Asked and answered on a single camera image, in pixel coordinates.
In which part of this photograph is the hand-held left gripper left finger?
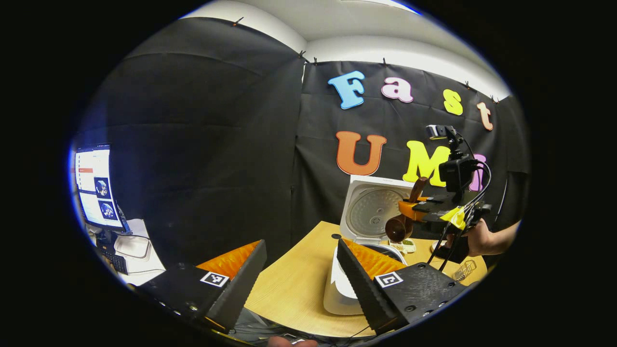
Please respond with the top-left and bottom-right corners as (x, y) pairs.
(130, 240), (268, 333)

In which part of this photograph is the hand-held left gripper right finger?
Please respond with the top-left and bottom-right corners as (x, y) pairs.
(336, 238), (469, 335)

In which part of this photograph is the brown wooden spoon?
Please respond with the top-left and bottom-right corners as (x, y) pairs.
(385, 177), (429, 243)

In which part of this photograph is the white rice cooker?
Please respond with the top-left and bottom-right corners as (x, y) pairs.
(323, 175), (421, 316)

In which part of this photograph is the metal mesh chopstick holder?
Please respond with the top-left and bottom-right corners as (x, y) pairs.
(452, 259), (478, 283)

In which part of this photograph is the white side table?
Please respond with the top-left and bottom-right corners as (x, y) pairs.
(112, 219), (167, 286)

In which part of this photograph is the black keyboard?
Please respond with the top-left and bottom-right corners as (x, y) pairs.
(98, 248), (129, 275)

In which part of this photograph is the black backdrop cloth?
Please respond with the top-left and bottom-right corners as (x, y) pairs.
(67, 17), (531, 270)

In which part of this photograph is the computer monitor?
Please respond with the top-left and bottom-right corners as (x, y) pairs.
(71, 144), (132, 233)

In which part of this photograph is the long ceiling light panel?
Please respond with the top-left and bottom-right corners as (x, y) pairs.
(340, 0), (421, 15)

